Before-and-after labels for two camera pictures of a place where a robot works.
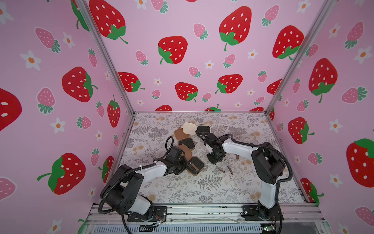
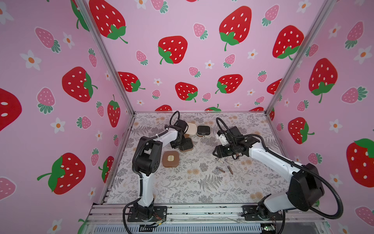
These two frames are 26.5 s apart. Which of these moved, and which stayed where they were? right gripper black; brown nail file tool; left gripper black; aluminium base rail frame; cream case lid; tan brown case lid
Moved: right gripper black; tan brown case lid; left gripper black
Stayed: brown nail file tool; cream case lid; aluminium base rail frame
